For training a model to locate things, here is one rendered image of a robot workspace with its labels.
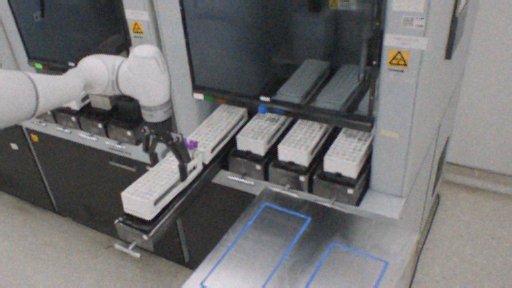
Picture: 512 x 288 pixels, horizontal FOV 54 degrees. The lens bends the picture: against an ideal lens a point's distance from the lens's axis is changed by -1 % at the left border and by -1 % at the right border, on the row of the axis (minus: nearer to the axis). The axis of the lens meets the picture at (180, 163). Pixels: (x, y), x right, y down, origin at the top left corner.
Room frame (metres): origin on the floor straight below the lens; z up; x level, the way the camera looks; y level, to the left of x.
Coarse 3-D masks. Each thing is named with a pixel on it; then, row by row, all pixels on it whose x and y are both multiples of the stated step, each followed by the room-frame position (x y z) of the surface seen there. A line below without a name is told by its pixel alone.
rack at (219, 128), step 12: (228, 108) 1.57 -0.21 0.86; (240, 108) 1.56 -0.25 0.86; (216, 120) 1.50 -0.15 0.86; (228, 120) 1.49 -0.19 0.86; (240, 120) 1.55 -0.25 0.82; (204, 132) 1.45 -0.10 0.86; (216, 132) 1.43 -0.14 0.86; (228, 132) 1.48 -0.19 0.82; (204, 144) 1.38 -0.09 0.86; (216, 144) 1.44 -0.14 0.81; (204, 156) 1.33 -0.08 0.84
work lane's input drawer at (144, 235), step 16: (240, 128) 1.50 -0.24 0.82; (224, 160) 1.38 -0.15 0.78; (208, 176) 1.30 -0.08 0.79; (192, 192) 1.22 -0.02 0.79; (176, 208) 1.16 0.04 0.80; (128, 224) 1.11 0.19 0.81; (144, 224) 1.09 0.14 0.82; (160, 224) 1.09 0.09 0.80; (128, 240) 1.11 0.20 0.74; (144, 240) 1.07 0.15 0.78
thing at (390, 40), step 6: (390, 36) 1.13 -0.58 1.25; (396, 36) 1.12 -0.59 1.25; (402, 36) 1.11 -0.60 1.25; (408, 36) 1.10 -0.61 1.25; (390, 42) 1.13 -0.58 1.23; (396, 42) 1.12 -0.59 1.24; (402, 42) 1.11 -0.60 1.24; (408, 42) 1.10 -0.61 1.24; (414, 42) 1.09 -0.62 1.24; (420, 42) 1.08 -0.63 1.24; (426, 42) 1.07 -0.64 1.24; (414, 48) 1.09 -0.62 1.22; (420, 48) 1.08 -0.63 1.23
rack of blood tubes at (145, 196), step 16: (176, 160) 1.30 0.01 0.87; (144, 176) 1.24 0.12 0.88; (160, 176) 1.23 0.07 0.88; (176, 176) 1.21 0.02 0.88; (192, 176) 1.26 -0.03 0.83; (128, 192) 1.17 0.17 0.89; (144, 192) 1.15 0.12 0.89; (160, 192) 1.14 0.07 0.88; (176, 192) 1.19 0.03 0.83; (128, 208) 1.14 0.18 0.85; (144, 208) 1.10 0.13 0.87; (160, 208) 1.13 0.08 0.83
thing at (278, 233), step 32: (256, 224) 1.00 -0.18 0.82; (288, 224) 0.98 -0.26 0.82; (320, 224) 0.95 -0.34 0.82; (352, 224) 0.93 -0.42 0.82; (384, 224) 0.91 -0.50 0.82; (224, 256) 0.90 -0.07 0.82; (256, 256) 0.88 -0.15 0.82; (288, 256) 0.86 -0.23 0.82; (320, 256) 0.84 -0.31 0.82; (352, 256) 0.82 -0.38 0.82; (384, 256) 0.80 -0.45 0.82
